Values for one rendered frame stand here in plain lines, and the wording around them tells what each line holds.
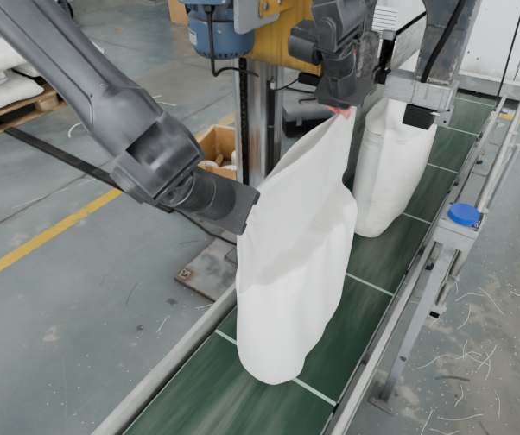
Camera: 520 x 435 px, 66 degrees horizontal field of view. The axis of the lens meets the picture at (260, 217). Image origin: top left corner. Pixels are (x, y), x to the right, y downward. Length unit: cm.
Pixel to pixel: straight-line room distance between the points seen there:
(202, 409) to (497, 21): 333
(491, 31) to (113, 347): 332
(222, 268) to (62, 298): 71
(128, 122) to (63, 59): 7
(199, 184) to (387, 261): 109
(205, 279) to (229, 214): 132
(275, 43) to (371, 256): 79
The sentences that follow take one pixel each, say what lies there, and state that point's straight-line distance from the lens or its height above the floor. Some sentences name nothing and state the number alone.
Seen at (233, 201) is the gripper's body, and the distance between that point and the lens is 53.
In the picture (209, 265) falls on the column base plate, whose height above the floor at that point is 2.
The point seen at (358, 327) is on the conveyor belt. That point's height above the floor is 38.
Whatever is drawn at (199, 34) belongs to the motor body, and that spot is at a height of 114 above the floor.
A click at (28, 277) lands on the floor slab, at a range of 213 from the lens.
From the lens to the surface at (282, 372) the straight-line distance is 104.
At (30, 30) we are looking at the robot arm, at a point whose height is 131.
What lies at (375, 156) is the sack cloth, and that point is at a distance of 138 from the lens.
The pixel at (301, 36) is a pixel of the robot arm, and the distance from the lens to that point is 81.
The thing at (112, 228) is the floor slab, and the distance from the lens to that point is 223.
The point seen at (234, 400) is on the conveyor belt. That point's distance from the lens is 112.
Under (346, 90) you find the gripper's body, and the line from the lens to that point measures 82.
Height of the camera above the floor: 140
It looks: 40 degrees down
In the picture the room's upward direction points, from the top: straight up
